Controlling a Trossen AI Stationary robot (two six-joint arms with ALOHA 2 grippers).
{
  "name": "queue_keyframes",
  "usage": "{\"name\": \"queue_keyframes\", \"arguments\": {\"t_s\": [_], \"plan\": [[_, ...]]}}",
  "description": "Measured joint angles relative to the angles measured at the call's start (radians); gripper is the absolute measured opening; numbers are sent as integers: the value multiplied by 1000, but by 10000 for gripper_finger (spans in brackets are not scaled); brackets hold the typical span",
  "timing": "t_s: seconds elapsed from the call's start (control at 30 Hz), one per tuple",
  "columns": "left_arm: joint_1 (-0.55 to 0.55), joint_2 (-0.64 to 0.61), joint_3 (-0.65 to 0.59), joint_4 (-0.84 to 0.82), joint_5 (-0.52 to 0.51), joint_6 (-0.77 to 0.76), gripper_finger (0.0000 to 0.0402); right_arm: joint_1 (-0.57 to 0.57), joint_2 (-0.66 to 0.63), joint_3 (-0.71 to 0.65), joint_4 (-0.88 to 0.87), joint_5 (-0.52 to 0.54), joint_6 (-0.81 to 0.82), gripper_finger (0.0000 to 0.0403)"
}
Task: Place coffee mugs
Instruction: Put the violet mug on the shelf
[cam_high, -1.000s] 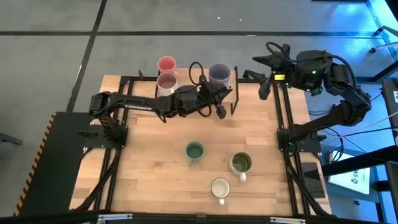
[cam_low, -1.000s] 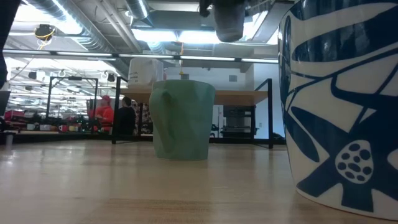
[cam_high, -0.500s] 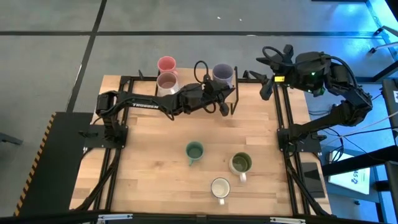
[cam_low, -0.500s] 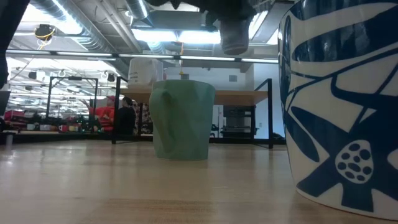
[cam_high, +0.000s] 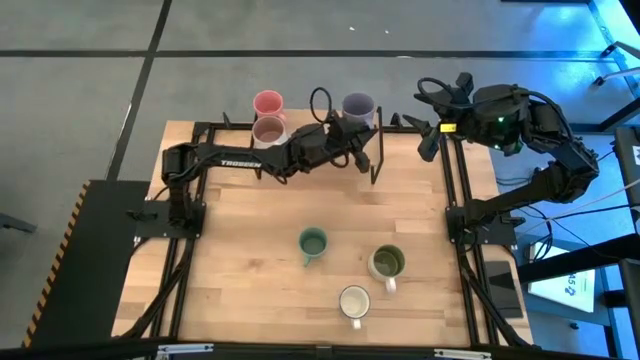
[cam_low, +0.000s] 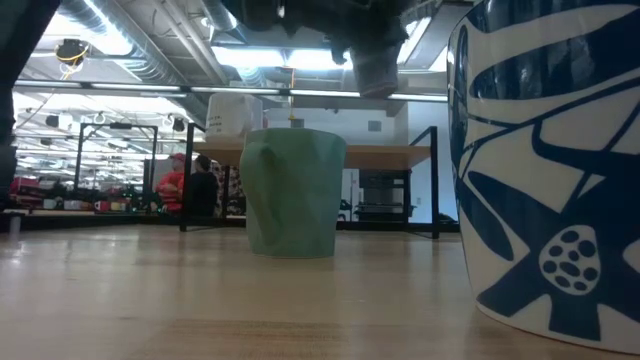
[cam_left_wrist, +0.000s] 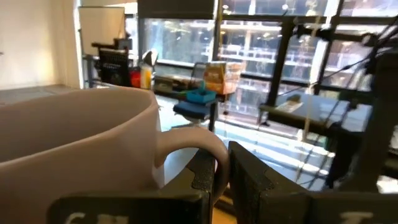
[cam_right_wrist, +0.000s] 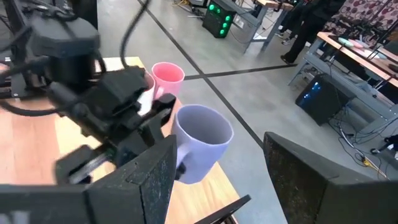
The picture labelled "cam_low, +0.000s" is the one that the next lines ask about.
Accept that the black background rig frame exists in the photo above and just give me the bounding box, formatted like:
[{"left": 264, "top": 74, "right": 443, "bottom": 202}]
[{"left": 73, "top": 121, "right": 160, "bottom": 202}]

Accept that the green faceted mug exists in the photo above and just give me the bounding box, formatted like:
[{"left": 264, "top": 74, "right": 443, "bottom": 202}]
[{"left": 238, "top": 127, "right": 348, "bottom": 260}]

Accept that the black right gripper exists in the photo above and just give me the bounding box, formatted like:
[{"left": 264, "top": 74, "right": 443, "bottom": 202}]
[{"left": 282, "top": 0, "right": 417, "bottom": 67}]

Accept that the long ceiling light bar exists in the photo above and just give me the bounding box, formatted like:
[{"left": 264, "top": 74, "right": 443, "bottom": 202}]
[{"left": 12, "top": 78, "right": 449, "bottom": 103}]

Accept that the person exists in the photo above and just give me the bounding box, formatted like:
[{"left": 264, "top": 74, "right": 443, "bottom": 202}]
[
  {"left": 153, "top": 152, "right": 188, "bottom": 215},
  {"left": 186, "top": 154, "right": 220, "bottom": 218}
]

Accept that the black background cart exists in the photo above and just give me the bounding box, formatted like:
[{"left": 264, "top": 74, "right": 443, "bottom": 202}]
[{"left": 357, "top": 168, "right": 417, "bottom": 223}]

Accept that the wooden shelf rack black frame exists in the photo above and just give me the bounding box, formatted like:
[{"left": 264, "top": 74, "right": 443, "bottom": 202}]
[{"left": 178, "top": 122, "right": 443, "bottom": 241}]

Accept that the white mug small black text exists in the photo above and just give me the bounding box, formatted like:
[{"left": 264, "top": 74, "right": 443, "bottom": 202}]
[{"left": 204, "top": 92, "right": 265, "bottom": 144}]

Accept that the red storage crate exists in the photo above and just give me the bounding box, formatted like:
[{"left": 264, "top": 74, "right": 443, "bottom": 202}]
[{"left": 8, "top": 176, "right": 42, "bottom": 207}]

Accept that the white mug blue floral pattern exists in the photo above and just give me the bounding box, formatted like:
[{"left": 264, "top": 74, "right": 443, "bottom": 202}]
[{"left": 445, "top": 0, "right": 640, "bottom": 357}]

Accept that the floral patterned cloth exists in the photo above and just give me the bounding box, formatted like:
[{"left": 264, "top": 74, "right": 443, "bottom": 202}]
[{"left": 213, "top": 160, "right": 246, "bottom": 219}]

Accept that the silver ventilation duct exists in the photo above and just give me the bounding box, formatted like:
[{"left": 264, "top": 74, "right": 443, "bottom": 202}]
[{"left": 59, "top": 0, "right": 231, "bottom": 139}]

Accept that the ceiling reel with yellow cable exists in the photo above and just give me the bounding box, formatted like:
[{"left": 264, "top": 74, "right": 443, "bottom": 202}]
[{"left": 54, "top": 38, "right": 91, "bottom": 67}]

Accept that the lavender ceramic mug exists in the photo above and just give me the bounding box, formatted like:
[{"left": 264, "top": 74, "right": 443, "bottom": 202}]
[{"left": 350, "top": 44, "right": 401, "bottom": 100}]

